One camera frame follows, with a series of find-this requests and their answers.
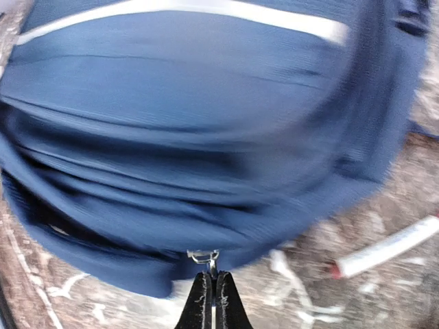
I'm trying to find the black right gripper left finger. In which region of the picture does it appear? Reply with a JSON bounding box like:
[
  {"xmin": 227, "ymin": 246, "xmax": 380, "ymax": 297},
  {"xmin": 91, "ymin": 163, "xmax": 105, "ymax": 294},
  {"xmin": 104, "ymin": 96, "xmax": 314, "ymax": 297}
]
[{"xmin": 174, "ymin": 272, "xmax": 213, "ymax": 329}]

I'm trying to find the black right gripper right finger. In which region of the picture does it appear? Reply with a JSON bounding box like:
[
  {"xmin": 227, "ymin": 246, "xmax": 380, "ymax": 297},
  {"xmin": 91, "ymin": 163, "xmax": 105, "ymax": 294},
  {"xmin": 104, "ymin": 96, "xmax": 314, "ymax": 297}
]
[{"xmin": 215, "ymin": 271, "xmax": 253, "ymax": 329}]

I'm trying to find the white marker red cap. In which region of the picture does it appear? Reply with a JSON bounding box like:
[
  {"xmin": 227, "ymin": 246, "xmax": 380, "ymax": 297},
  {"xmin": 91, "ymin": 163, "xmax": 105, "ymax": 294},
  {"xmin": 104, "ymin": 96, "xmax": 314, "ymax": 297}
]
[{"xmin": 331, "ymin": 215, "xmax": 438, "ymax": 279}]

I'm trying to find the navy blue student backpack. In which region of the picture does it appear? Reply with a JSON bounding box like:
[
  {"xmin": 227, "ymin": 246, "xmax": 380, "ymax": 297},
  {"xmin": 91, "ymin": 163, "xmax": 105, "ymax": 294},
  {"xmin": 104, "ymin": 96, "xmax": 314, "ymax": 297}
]
[{"xmin": 1, "ymin": 1, "xmax": 430, "ymax": 297}]

